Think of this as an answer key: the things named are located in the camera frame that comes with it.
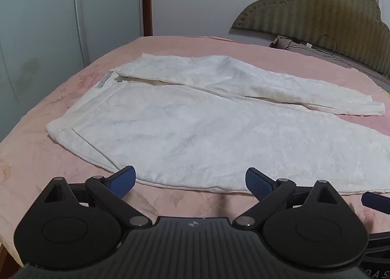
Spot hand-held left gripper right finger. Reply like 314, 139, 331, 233
232, 167, 351, 228

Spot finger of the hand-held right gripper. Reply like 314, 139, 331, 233
361, 192, 390, 214

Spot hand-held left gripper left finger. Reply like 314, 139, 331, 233
37, 166, 153, 229

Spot white pants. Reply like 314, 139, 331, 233
45, 52, 390, 194

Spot pink bed sheet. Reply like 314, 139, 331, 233
0, 35, 390, 267

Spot grey pillow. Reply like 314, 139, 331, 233
269, 34, 390, 86

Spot white wardrobe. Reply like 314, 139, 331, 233
0, 0, 144, 143

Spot olive tufted headboard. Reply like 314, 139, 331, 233
231, 0, 390, 79

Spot black cable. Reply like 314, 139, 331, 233
313, 34, 337, 54

